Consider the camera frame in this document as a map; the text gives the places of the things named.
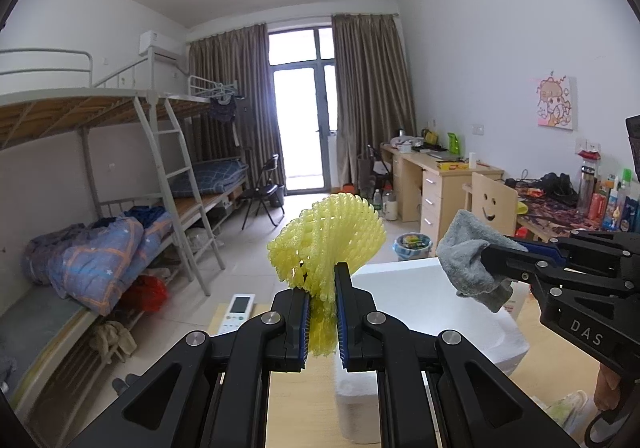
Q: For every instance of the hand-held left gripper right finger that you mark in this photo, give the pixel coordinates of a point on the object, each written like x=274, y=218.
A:
x=341, y=328

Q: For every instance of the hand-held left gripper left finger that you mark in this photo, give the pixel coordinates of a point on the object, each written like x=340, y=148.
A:
x=304, y=328

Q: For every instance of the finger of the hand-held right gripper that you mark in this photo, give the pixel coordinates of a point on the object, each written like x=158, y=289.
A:
x=505, y=260
x=545, y=248

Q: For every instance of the grey sock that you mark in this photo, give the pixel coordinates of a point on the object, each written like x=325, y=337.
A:
x=462, y=253

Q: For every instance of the white foam box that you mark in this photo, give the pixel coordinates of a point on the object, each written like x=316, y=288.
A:
x=440, y=298

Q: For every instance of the yellow foam fruit net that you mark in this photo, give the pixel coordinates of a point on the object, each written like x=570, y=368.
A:
x=330, y=238

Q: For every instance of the person's right hand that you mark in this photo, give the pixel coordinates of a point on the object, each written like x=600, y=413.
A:
x=607, y=390

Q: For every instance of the desk with patterned mat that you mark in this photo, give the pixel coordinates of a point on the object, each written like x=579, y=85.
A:
x=555, y=213

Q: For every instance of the wooden smiley face chair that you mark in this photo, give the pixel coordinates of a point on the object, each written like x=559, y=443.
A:
x=492, y=200

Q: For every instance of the black headphones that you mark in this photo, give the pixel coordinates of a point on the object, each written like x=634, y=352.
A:
x=555, y=185

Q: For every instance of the white remote control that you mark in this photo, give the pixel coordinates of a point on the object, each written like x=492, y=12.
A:
x=237, y=310

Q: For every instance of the grey thermos flask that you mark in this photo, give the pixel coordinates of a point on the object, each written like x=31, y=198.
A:
x=586, y=190

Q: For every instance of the row of toiletry bottles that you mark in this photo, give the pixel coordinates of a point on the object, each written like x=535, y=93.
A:
x=615, y=203

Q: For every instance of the green white plastic bag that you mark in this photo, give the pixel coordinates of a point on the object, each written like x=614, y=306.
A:
x=565, y=415

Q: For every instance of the blue trash bin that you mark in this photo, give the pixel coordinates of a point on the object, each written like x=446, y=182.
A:
x=412, y=248

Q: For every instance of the wooden desk with drawers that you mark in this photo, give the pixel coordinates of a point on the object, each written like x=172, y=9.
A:
x=435, y=188

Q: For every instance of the yellow box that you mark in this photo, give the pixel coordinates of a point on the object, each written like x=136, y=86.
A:
x=454, y=167

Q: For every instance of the white plastic jug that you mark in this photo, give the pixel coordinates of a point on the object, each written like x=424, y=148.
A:
x=390, y=205

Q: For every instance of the orange container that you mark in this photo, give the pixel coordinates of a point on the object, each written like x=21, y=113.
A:
x=349, y=188

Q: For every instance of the black folding chair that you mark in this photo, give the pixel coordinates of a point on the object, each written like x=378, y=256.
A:
x=265, y=190

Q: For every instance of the folded blue mattress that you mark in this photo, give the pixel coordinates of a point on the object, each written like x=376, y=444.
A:
x=210, y=175

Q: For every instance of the glass balcony door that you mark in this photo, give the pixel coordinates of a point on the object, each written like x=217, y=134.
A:
x=300, y=128

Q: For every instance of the grey metal bed ladder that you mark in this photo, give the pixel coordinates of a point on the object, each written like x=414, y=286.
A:
x=172, y=173

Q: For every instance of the brown curtain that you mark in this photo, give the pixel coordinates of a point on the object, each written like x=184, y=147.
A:
x=225, y=93
x=370, y=88

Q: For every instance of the blue plaid quilt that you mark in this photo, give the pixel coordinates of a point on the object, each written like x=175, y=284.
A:
x=95, y=258

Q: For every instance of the dark hanging clothes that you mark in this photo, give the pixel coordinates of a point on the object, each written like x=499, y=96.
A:
x=222, y=110

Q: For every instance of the grey metal bunk bed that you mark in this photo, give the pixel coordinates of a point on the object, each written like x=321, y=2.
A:
x=50, y=103
x=200, y=103

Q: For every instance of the white air conditioner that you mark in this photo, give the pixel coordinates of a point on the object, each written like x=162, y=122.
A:
x=160, y=44

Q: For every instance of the white wall socket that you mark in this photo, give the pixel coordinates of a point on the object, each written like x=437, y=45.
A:
x=588, y=146

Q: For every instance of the pink cartoon wall poster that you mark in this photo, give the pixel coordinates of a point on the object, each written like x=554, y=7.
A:
x=556, y=103

